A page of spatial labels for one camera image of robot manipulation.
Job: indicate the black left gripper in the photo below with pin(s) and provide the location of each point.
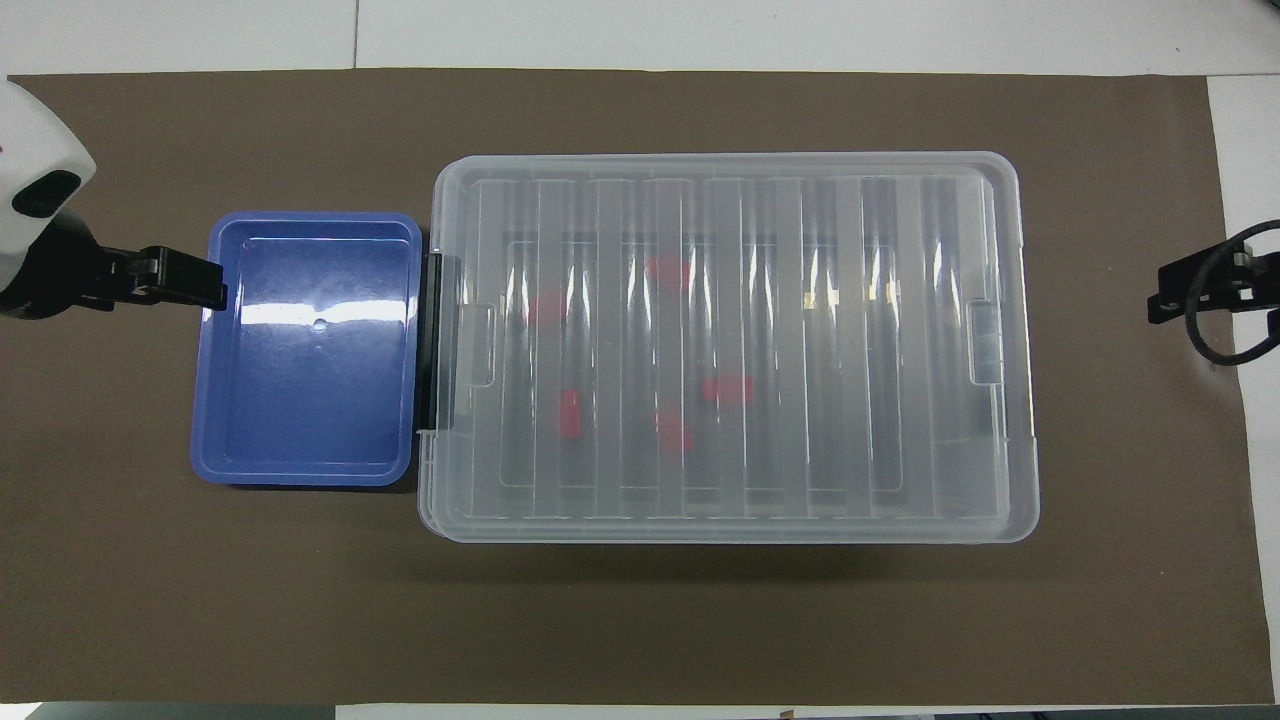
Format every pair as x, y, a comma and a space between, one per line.
70, 280

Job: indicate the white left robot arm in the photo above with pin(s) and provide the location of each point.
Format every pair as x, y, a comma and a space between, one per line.
40, 140

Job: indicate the clear plastic storage box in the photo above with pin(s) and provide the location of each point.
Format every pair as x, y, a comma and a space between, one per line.
428, 500

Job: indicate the clear plastic box lid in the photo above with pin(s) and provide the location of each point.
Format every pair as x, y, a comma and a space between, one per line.
850, 200

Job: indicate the blue plastic tray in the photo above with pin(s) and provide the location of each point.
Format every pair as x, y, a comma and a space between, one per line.
310, 400

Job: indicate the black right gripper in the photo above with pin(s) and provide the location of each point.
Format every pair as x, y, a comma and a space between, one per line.
1265, 285

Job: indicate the brown table mat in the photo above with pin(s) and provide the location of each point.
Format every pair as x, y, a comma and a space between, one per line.
640, 620

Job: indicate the red block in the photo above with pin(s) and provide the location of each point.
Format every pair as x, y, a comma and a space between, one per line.
673, 430
727, 389
569, 415
547, 308
666, 269

